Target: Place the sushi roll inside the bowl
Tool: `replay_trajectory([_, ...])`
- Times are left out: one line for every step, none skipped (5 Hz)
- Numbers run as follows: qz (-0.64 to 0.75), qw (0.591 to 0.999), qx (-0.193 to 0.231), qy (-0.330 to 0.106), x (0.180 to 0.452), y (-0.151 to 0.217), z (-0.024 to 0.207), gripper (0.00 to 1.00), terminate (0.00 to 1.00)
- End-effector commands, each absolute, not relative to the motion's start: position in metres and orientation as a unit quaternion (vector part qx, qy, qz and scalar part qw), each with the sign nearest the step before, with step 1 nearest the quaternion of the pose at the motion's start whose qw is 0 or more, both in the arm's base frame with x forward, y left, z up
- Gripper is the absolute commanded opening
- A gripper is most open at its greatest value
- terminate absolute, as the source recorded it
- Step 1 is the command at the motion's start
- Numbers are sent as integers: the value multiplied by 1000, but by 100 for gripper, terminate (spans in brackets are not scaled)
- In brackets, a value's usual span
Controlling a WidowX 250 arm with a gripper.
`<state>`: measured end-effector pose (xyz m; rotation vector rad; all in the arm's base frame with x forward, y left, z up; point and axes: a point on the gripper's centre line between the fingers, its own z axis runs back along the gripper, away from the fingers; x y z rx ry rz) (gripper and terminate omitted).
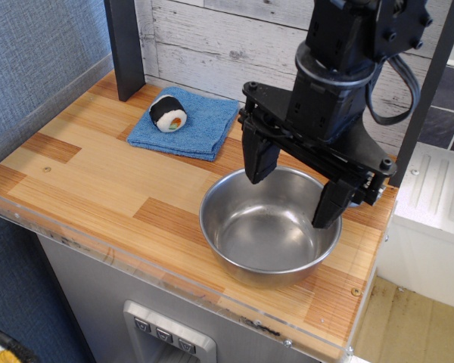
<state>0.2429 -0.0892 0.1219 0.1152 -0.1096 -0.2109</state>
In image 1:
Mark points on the white ribbed side unit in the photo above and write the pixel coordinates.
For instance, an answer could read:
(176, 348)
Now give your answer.
(418, 252)

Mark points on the stainless steel bowl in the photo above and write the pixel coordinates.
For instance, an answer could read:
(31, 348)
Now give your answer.
(262, 234)

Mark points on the grey toy cabinet front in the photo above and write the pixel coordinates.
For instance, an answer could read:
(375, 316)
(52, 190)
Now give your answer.
(247, 324)

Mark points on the folded blue cloth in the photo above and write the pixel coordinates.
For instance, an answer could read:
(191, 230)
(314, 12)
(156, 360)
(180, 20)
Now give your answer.
(185, 124)

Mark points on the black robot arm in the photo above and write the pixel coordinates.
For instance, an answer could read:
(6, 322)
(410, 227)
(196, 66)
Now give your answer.
(345, 32)

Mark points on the dark grey right post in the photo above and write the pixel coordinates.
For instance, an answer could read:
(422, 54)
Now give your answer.
(428, 90)

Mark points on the yellow black object at corner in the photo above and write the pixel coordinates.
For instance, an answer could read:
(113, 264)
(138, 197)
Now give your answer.
(13, 351)

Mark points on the silver dispenser button panel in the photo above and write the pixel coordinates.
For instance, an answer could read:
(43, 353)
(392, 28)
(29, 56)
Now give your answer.
(157, 338)

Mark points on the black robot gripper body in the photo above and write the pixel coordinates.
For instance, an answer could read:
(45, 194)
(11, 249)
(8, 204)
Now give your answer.
(320, 122)

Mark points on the dark grey left post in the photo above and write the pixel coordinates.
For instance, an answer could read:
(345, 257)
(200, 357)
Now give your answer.
(125, 46)

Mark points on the dark grey post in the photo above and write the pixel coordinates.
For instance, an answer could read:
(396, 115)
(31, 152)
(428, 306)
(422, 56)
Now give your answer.
(125, 46)
(428, 90)

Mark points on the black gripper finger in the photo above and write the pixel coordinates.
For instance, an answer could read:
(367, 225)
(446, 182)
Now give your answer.
(259, 151)
(335, 198)

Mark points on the plush sushi roll toy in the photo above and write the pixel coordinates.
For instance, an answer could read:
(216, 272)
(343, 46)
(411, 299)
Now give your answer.
(167, 114)

